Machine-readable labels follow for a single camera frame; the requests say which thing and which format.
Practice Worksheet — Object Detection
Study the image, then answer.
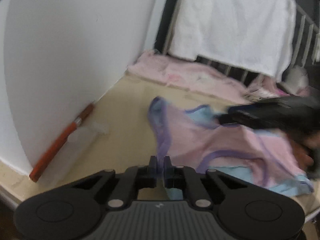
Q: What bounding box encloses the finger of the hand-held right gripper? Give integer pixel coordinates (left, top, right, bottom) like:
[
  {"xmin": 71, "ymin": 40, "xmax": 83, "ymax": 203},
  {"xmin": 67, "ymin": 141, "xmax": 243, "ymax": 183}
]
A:
[
  {"xmin": 216, "ymin": 113, "xmax": 255, "ymax": 130},
  {"xmin": 226, "ymin": 104, "xmax": 260, "ymax": 118}
]

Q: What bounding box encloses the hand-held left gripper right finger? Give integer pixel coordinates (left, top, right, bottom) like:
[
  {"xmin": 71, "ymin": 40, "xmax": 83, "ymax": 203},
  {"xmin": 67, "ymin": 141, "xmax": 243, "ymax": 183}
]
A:
[{"xmin": 163, "ymin": 156, "xmax": 248, "ymax": 209}]

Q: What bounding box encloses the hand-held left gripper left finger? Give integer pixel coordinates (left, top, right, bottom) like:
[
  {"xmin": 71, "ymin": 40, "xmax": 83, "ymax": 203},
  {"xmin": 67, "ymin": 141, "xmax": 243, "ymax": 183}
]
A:
[{"xmin": 72, "ymin": 156, "xmax": 159, "ymax": 210}]

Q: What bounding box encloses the pink blue purple-trimmed garment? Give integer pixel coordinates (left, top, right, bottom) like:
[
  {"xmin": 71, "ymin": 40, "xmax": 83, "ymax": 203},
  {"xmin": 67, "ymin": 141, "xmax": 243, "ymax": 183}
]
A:
[{"xmin": 147, "ymin": 96, "xmax": 315, "ymax": 200}]

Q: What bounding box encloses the person's right hand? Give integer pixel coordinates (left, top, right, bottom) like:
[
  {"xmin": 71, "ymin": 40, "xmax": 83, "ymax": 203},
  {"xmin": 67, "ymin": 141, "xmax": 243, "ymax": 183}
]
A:
[{"xmin": 287, "ymin": 130, "xmax": 320, "ymax": 174}]

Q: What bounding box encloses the pink floral folded garment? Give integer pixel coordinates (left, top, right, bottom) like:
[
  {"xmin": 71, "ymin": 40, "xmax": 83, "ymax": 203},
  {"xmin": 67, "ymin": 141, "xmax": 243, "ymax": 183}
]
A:
[{"xmin": 245, "ymin": 81, "xmax": 288, "ymax": 102}]

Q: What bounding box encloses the pink blanket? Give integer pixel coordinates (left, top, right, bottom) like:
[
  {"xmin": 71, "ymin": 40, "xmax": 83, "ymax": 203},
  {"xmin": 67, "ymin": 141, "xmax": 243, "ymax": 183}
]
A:
[{"xmin": 127, "ymin": 50, "xmax": 295, "ymax": 105}]

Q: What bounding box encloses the clear plastic cover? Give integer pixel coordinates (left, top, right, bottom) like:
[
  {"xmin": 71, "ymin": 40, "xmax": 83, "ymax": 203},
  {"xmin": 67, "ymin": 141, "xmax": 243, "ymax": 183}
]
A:
[{"xmin": 64, "ymin": 120, "xmax": 109, "ymax": 153}]

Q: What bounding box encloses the metal railing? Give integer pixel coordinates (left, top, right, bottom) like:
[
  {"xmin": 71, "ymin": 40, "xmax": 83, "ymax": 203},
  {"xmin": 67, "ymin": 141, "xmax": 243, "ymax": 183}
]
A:
[{"xmin": 154, "ymin": 0, "xmax": 320, "ymax": 88}]

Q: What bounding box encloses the white hanging towel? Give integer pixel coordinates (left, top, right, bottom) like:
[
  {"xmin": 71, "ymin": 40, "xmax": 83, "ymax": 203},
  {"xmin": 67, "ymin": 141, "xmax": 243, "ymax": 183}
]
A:
[{"xmin": 167, "ymin": 0, "xmax": 298, "ymax": 82}]

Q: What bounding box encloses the red brush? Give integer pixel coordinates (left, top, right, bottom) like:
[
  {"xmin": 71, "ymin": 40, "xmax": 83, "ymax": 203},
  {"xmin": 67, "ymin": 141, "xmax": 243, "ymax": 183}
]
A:
[{"xmin": 29, "ymin": 102, "xmax": 95, "ymax": 182}]

